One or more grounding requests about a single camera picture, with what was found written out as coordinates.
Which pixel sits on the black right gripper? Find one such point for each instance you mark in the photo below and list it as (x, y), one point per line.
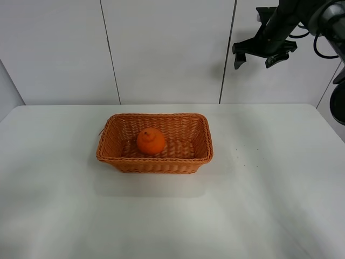
(290, 19)

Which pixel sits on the orange with knobbed top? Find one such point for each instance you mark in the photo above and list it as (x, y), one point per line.
(150, 141)

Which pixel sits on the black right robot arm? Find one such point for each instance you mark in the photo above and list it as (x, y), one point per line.
(324, 20)

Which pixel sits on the orange wicker basket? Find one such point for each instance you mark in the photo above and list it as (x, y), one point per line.
(188, 143)

